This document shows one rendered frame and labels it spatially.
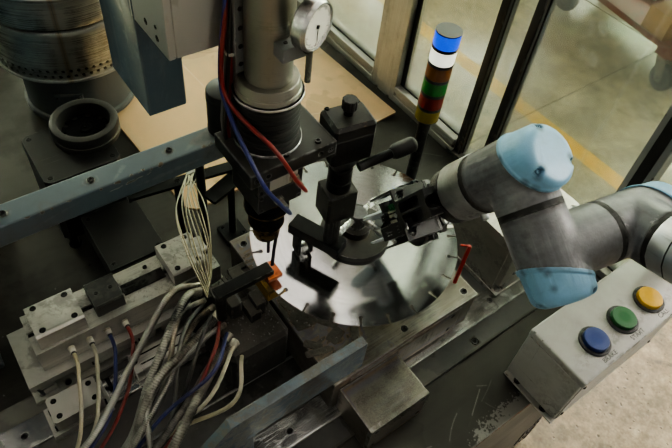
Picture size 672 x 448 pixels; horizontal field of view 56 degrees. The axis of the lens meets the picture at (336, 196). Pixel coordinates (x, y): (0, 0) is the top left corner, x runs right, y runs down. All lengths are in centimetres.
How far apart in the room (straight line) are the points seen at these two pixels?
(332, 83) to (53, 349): 90
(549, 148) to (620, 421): 151
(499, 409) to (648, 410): 110
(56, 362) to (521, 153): 75
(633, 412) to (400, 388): 124
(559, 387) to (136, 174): 72
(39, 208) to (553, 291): 66
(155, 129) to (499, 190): 93
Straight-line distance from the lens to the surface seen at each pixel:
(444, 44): 107
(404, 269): 97
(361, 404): 100
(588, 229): 73
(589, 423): 208
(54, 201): 95
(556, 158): 70
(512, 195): 70
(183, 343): 95
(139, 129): 146
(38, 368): 109
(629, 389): 219
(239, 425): 79
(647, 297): 115
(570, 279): 70
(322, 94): 155
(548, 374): 108
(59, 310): 103
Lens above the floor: 173
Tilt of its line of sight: 48 degrees down
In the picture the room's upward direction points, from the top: 8 degrees clockwise
